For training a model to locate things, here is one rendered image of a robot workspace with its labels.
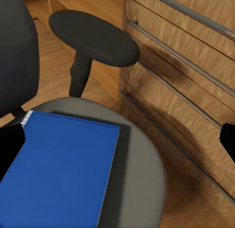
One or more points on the folder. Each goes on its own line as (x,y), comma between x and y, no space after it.
(60,176)

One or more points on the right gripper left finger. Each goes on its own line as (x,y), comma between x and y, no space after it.
(12,139)

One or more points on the swivel chair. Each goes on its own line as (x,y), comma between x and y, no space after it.
(137,188)

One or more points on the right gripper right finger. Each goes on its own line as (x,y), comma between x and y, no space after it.
(227,139)

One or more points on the cabinet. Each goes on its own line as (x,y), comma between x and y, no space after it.
(182,89)

